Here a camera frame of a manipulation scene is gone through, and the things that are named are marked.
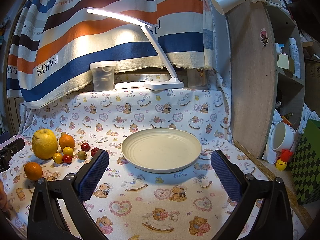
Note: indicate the dark red textured fruit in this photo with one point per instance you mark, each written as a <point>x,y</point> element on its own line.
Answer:
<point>94,151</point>

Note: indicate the yellow cherry tomato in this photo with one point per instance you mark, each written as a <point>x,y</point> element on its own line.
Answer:
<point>58,158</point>
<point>68,151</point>

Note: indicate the red cherry tomato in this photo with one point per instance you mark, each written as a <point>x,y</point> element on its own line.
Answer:
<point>67,159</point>

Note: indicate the large yellow grapefruit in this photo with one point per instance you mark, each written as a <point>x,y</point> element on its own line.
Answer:
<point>44,144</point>

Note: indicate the red small fruit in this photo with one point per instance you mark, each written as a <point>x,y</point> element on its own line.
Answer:
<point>85,146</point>

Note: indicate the red yellow toy figure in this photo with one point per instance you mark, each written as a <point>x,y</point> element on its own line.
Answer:
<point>283,160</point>

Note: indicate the green checkered box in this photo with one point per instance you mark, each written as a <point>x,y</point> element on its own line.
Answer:
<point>305,165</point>

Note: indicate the pink bear sticker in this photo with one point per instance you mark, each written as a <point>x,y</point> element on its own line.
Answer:
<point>264,37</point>

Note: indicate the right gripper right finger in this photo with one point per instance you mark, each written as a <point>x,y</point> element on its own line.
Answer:
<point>274,219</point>

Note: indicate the white mug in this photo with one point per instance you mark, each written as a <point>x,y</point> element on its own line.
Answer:
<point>282,137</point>

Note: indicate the white LED desk lamp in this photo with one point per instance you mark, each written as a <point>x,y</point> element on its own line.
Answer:
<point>173,82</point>

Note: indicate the wooden round board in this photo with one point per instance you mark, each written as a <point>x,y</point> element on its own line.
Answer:
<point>254,76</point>

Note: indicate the white spray bottle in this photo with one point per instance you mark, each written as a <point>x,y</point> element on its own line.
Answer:
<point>294,54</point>

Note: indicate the cream round plate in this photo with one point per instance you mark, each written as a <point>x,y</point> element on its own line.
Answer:
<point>161,150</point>

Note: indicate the small green-brown fruit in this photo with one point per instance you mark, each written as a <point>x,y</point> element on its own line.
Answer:
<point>82,155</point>

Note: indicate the orange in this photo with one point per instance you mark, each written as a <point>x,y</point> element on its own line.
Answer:
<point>66,141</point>
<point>33,171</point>

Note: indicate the translucent plastic container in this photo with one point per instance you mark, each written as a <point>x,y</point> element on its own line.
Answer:
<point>103,75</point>

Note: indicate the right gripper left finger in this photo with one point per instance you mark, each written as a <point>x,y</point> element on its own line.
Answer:
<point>46,221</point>

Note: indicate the striped Paris fabric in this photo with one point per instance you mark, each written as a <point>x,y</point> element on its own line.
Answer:
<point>55,41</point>

